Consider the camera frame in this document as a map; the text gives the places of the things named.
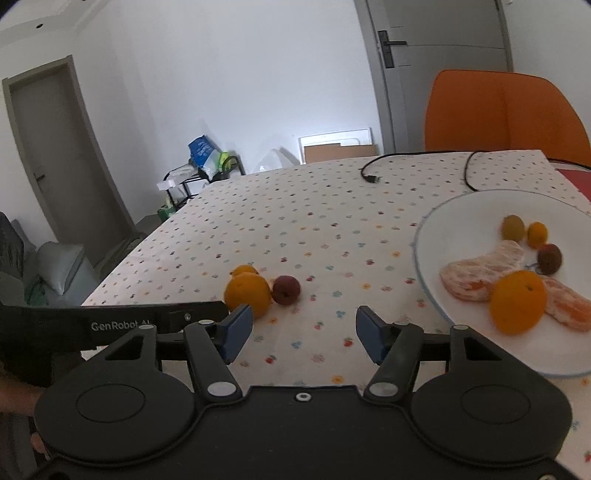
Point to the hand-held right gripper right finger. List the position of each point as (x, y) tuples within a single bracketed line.
[(371, 333)]

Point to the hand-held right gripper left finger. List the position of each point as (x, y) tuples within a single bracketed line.
[(235, 331)]

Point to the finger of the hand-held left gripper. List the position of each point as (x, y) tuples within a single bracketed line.
[(194, 314)]

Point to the pale peeled tangerine half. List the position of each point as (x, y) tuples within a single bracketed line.
[(482, 274)]

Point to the white plate with blue rim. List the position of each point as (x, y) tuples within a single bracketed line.
[(466, 221)]

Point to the round orange tangerine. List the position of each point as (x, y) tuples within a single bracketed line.
[(518, 302)]

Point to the olive green plum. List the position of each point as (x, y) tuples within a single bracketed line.
[(513, 227)]

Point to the dark red plum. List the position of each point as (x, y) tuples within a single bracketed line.
[(550, 258), (286, 290)]

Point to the small orange kumquat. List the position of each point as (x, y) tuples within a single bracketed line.
[(538, 234), (244, 269)]

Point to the orange peeled tangerine half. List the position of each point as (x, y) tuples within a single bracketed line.
[(568, 310)]

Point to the person's left hand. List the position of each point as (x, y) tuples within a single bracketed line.
[(21, 397)]

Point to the large orange kumquat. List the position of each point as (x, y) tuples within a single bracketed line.
[(248, 296)]

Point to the grey cushion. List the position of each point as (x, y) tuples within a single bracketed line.
[(62, 267)]

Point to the grey sofa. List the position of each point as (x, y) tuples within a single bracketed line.
[(14, 258)]

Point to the green box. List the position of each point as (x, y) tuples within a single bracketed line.
[(166, 212)]

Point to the white floral tablecloth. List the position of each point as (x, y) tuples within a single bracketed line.
[(323, 230)]

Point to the yellow green bag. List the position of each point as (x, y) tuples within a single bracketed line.
[(225, 160)]

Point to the blue plastic bag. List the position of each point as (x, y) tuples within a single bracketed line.
[(202, 150)]

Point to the grey-framed interior door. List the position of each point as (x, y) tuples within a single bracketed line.
[(60, 161)]

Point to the brown cardboard sheet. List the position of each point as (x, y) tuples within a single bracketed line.
[(339, 152)]

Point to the white framed board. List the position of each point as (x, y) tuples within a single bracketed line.
[(332, 134)]

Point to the red printed tablecloth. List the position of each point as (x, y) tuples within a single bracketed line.
[(577, 182)]

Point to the orange chair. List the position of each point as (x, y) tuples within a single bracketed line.
[(498, 110)]

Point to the grey door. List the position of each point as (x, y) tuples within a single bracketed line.
[(443, 78)]

